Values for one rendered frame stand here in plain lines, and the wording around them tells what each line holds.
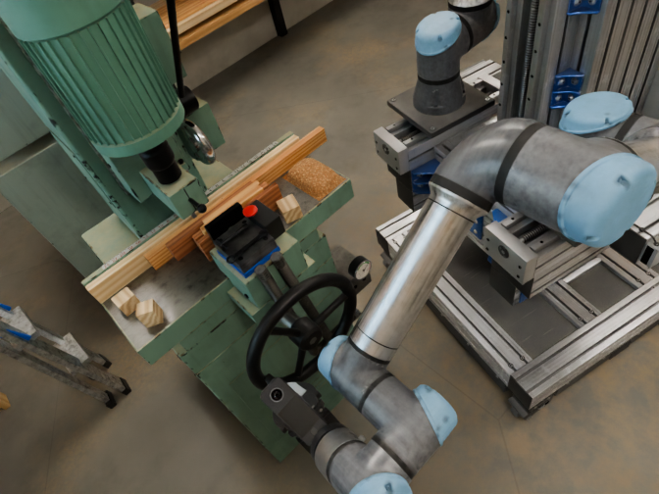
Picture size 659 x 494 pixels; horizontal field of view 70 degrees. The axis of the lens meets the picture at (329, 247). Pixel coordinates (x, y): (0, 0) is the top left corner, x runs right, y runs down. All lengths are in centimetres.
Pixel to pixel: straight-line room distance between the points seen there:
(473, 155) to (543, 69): 59
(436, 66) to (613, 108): 49
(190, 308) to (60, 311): 166
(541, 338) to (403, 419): 103
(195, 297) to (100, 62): 48
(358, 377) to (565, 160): 41
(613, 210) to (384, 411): 39
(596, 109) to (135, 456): 181
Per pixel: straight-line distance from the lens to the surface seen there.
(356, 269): 123
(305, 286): 90
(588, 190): 62
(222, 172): 146
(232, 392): 130
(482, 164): 66
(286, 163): 120
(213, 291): 103
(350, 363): 73
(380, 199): 236
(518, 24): 124
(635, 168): 64
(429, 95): 141
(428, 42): 134
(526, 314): 171
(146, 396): 211
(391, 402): 71
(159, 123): 90
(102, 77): 85
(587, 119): 104
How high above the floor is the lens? 166
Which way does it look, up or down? 49 degrees down
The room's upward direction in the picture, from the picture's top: 17 degrees counter-clockwise
